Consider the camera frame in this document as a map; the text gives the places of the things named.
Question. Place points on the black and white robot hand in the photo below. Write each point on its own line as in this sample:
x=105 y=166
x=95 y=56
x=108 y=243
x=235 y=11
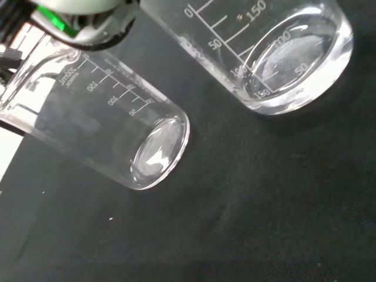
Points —
x=88 y=8

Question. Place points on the black bench cloth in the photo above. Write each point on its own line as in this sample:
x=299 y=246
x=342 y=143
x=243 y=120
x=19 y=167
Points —
x=252 y=191

